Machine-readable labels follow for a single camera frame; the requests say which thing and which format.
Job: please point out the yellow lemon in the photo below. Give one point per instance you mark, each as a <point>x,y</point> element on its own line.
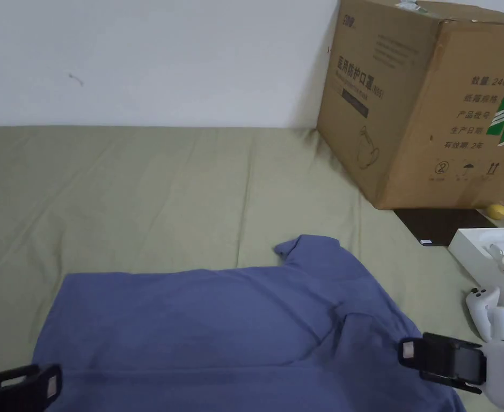
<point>496,212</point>

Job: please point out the dark brown flat board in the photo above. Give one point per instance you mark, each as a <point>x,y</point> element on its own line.
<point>436,223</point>

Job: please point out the white shallow box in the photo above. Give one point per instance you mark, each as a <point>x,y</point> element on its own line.
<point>470,249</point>

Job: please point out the brown cardboard carton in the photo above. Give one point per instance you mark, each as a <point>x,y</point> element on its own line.
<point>410,107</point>

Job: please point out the bed with pale green sheet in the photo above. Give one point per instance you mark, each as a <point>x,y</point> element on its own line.
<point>157,193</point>

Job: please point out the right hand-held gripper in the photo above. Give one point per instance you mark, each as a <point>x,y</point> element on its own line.
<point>503,362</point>

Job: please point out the blue shirt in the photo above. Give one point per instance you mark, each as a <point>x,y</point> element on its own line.
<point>200,326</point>

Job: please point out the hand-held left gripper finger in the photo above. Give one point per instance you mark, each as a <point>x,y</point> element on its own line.
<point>41,377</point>
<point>7,392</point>

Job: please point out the white hand controller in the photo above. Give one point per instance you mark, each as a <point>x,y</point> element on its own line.
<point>481,307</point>

